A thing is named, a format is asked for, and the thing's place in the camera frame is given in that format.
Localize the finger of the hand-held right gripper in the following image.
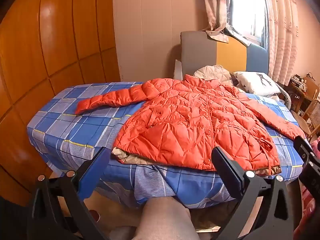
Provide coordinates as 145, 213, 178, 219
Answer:
293, 135, 316, 167

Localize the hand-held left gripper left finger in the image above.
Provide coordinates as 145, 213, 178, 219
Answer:
27, 146, 112, 240

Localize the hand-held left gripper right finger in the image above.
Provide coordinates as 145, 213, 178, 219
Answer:
211, 146, 293, 240

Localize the orange puffer jacket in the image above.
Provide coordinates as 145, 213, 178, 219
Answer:
74, 74, 307, 176

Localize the wooden woven chair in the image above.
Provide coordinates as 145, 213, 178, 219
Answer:
291, 76, 320, 140

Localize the pink red cloth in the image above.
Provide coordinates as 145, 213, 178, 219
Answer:
299, 186, 320, 240

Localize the red slipper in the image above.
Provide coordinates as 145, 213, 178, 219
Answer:
89, 209, 101, 222

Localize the bed with blue plaid sheet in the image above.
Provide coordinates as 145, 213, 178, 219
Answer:
26, 81, 313, 209

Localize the cluttered wooden desk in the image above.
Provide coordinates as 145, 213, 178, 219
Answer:
287, 73, 319, 113

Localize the person's grey trouser leg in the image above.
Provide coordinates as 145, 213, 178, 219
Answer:
110, 196, 200, 240

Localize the white printed pillow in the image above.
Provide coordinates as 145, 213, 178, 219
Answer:
232, 71, 282, 97

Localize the beige quilted jacket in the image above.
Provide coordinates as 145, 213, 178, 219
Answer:
194, 65, 234, 87

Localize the white cushion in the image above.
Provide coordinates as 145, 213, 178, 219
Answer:
173, 59, 183, 81

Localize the wooden wardrobe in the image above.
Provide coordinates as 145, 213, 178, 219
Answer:
0, 0, 120, 205

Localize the long pink patterned curtain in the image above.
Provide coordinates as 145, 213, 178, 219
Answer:
261, 0, 300, 87

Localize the grey yellow blue headboard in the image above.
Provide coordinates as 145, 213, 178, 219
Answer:
180, 31, 269, 79

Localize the grey shiny window drape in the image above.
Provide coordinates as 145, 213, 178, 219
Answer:
222, 0, 252, 47

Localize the window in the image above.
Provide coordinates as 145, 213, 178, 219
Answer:
229, 0, 269, 43

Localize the short pink patterned curtain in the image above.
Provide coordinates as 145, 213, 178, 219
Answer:
201, 0, 229, 43

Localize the grey curved bed rail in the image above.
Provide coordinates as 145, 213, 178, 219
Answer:
278, 87, 292, 109

